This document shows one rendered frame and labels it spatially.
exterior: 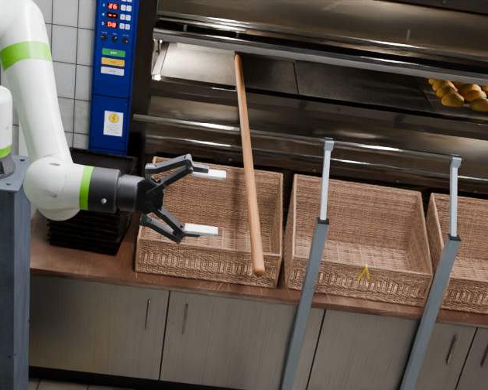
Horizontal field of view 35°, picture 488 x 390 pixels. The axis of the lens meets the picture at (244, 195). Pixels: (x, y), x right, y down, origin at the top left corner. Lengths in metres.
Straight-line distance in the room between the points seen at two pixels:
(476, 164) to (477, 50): 0.51
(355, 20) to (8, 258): 1.60
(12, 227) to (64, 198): 0.71
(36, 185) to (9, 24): 0.43
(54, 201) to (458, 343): 2.01
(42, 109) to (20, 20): 0.21
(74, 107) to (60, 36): 0.30
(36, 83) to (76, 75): 1.42
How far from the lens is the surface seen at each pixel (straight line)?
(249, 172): 2.43
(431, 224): 3.35
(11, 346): 2.55
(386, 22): 3.13
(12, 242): 2.32
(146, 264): 2.97
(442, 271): 2.93
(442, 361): 3.26
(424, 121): 3.29
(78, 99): 3.25
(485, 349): 3.26
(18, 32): 1.84
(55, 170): 1.60
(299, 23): 3.07
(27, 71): 1.81
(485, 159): 3.44
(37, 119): 1.78
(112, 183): 1.59
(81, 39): 3.16
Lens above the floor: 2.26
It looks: 28 degrees down
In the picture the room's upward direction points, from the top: 9 degrees clockwise
